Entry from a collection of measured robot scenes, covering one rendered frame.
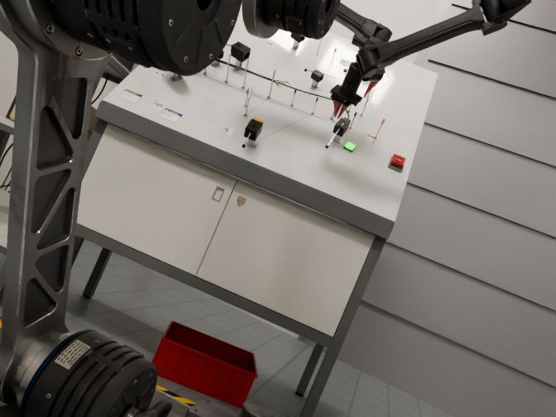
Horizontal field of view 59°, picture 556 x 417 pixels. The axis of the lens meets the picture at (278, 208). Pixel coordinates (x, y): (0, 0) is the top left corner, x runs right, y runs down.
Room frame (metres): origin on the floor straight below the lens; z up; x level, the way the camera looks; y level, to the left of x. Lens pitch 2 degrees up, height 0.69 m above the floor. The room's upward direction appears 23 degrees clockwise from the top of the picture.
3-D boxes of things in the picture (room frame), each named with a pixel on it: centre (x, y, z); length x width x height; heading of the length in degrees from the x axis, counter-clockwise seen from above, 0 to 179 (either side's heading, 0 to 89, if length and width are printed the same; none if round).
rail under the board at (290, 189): (1.82, 0.18, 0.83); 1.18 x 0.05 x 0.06; 85
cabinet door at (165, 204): (1.87, 0.46, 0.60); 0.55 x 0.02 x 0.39; 85
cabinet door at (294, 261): (1.82, -0.09, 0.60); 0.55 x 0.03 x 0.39; 85
